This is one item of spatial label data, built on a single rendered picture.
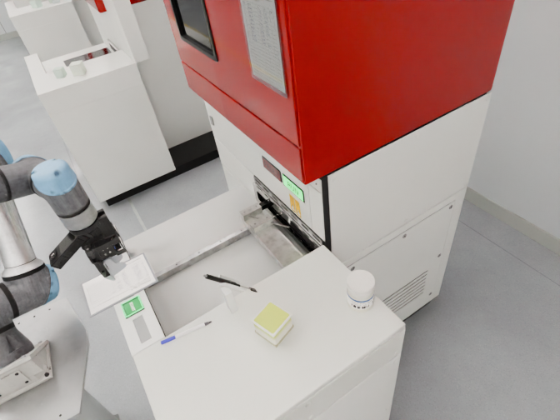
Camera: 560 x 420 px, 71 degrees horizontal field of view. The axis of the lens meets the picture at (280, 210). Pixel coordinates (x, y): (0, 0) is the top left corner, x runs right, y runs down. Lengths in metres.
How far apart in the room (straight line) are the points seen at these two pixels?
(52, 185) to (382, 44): 0.78
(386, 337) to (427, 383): 1.05
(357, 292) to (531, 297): 1.59
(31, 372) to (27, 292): 0.23
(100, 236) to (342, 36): 0.72
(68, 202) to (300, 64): 0.57
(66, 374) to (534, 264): 2.32
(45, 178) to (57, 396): 0.70
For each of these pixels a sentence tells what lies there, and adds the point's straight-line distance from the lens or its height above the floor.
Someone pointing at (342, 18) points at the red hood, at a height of 1.60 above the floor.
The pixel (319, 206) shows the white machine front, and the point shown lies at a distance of 1.12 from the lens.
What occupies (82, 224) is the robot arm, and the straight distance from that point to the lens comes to 0.97.
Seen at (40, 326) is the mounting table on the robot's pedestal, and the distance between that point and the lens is 1.57.
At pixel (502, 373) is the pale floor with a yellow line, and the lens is 2.19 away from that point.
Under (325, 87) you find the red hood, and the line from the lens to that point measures 0.93.
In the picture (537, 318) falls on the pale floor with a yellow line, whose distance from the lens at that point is 2.41.
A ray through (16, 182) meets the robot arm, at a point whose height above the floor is 1.43.
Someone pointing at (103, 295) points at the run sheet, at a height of 0.96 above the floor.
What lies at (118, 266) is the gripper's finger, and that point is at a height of 1.15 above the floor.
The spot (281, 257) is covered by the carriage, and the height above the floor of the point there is 0.88.
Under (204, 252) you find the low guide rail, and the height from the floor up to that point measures 0.85.
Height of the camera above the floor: 1.88
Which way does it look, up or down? 42 degrees down
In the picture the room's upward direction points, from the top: 9 degrees counter-clockwise
